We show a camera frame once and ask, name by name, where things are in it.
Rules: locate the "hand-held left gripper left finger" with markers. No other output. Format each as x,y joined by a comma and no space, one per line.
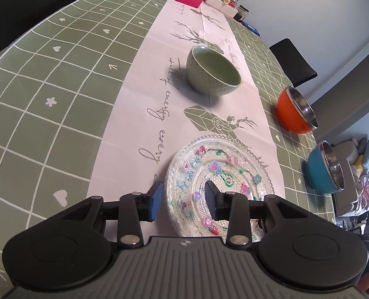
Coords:
156,201

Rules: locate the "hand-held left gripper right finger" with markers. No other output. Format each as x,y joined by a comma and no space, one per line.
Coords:
211,201

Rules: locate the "blue steel bowl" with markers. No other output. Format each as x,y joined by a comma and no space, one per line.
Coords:
320,171

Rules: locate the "orange steel bowl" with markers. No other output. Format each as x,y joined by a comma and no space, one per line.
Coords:
292,112

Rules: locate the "green ceramic bowl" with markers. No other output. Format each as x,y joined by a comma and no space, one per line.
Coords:
215,71

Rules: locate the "beige sofa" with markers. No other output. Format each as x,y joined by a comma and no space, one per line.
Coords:
348,151

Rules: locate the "white deer table runner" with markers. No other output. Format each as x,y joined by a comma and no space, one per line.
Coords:
159,68

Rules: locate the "black chair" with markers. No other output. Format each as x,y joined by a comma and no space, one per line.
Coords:
32,6
292,62

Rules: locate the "flat blue packet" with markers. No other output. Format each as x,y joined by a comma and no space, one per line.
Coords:
251,28

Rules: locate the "glass jar dark contents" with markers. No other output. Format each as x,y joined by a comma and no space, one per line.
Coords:
243,13

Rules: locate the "white rectangular box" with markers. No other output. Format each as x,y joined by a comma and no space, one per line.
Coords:
217,5

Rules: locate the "small ink bottle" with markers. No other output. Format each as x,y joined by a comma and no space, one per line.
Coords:
234,2

